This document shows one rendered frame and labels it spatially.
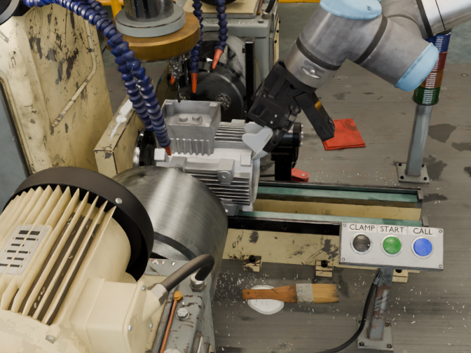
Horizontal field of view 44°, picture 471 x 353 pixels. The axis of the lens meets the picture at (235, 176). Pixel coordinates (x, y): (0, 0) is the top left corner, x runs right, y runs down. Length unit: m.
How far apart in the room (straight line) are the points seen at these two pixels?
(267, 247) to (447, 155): 0.66
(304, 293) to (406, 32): 0.58
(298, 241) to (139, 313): 0.73
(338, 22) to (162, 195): 0.40
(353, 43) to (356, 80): 1.10
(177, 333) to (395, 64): 0.56
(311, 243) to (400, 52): 0.48
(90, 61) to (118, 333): 0.86
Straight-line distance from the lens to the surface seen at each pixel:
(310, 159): 1.65
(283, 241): 1.29
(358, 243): 1.00
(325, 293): 1.27
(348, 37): 0.98
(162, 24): 1.07
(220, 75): 1.39
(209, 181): 1.19
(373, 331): 1.19
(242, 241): 1.30
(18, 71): 1.06
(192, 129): 1.16
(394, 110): 1.92
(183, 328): 0.76
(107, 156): 1.13
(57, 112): 1.20
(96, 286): 0.61
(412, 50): 1.02
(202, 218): 0.97
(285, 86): 1.06
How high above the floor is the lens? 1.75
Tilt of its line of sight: 37 degrees down
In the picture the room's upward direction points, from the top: 3 degrees counter-clockwise
